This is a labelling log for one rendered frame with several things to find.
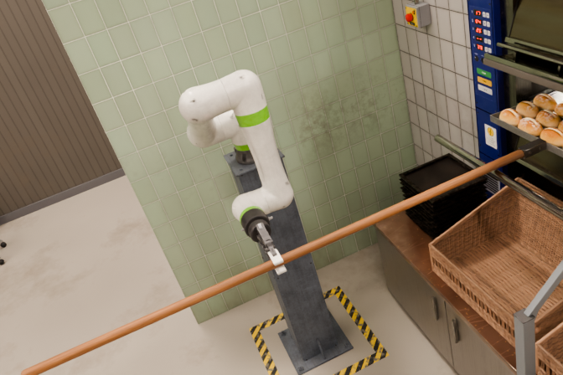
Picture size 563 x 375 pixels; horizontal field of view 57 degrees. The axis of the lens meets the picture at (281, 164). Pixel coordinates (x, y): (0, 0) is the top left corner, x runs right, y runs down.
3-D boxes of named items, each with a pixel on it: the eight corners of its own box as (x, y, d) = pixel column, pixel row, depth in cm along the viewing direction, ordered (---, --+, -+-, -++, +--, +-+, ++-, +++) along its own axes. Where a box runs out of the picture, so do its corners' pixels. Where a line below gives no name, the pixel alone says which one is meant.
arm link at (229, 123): (225, 145, 227) (211, 106, 218) (259, 132, 229) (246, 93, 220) (232, 157, 216) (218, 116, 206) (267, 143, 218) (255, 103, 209)
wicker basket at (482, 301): (519, 224, 237) (518, 174, 223) (635, 300, 189) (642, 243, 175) (429, 269, 227) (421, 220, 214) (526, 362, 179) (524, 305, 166)
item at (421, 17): (420, 20, 255) (417, 0, 250) (431, 23, 246) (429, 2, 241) (406, 25, 254) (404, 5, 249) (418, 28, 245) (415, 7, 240)
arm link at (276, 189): (235, 121, 185) (242, 130, 175) (264, 110, 187) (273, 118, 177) (264, 206, 201) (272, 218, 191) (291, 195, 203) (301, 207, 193)
